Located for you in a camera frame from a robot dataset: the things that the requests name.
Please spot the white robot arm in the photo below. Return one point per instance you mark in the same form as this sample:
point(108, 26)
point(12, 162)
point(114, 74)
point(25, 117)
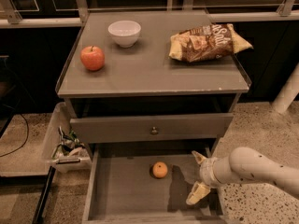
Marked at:
point(243, 165)

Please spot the metal railing frame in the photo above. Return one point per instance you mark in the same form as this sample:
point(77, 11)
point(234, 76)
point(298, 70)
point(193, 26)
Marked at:
point(54, 12)

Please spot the red apple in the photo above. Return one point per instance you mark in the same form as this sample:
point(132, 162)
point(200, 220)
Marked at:
point(93, 58)

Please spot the open middle drawer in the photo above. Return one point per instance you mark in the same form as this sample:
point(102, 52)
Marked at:
point(123, 189)

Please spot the brown chip bag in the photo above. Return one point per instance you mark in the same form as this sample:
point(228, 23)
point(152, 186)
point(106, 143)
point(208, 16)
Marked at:
point(206, 43)

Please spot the white ceramic bowl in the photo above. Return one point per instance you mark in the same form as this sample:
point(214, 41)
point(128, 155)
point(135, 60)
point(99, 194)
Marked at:
point(124, 33)

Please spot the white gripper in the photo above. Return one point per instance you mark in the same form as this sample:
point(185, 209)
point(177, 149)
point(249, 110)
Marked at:
point(206, 173)

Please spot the grey drawer cabinet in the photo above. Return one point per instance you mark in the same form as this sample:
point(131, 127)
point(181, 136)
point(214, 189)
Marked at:
point(142, 80)

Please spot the orange fruit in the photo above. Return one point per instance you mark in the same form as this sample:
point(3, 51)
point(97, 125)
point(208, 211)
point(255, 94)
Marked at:
point(159, 169)

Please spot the top drawer with knob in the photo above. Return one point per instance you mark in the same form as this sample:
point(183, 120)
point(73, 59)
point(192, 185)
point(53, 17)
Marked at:
point(151, 128)

